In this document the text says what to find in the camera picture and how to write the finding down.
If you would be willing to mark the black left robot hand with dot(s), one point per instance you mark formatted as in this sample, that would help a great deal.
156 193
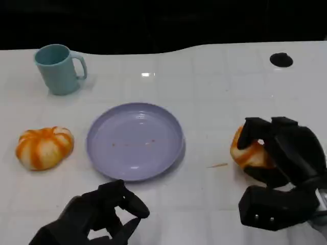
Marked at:
84 211

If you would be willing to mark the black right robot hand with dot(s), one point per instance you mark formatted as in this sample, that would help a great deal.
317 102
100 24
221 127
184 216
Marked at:
296 153

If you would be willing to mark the orange white toy bread roll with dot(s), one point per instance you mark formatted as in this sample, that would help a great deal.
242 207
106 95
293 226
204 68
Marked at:
251 158
43 148

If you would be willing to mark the wooden toothpick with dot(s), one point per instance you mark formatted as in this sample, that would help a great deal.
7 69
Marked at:
217 165

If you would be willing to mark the lilac plate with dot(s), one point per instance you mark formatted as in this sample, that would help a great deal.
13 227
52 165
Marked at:
135 143

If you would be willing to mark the black table grommet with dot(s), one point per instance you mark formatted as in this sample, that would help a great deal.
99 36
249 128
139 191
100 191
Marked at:
281 60

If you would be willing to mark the pale green mug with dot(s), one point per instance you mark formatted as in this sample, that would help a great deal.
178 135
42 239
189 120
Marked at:
58 74

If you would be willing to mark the black backdrop cloth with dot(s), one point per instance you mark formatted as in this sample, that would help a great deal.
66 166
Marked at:
153 20

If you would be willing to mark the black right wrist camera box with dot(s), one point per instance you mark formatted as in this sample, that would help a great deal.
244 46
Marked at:
273 204

